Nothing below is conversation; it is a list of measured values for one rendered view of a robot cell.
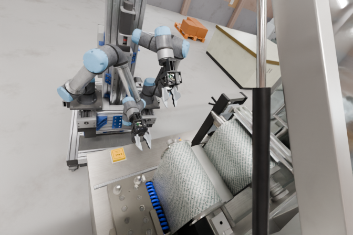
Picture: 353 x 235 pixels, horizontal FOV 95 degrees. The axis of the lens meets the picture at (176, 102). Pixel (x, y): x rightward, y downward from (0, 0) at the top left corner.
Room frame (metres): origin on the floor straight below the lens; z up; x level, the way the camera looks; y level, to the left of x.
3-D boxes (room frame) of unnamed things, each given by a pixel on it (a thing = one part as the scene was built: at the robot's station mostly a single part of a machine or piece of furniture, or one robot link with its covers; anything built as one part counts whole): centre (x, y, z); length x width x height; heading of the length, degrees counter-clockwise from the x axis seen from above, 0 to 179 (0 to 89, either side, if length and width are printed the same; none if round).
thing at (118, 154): (0.50, 0.20, 0.91); 0.07 x 0.07 x 0.02; 42
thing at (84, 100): (0.89, 0.69, 0.87); 0.15 x 0.15 x 0.10
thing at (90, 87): (0.89, 0.69, 0.98); 0.13 x 0.12 x 0.14; 174
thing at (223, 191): (0.43, -0.25, 1.18); 0.26 x 0.12 x 0.12; 42
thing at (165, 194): (0.31, -0.12, 1.11); 0.23 x 0.01 x 0.18; 42
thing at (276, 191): (0.39, -0.46, 1.34); 0.07 x 0.07 x 0.07; 42
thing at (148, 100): (1.18, 0.28, 0.87); 0.15 x 0.15 x 0.10
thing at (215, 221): (0.22, -0.28, 1.28); 0.06 x 0.05 x 0.02; 42
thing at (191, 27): (6.96, 0.66, 0.25); 1.34 x 0.92 x 0.49; 36
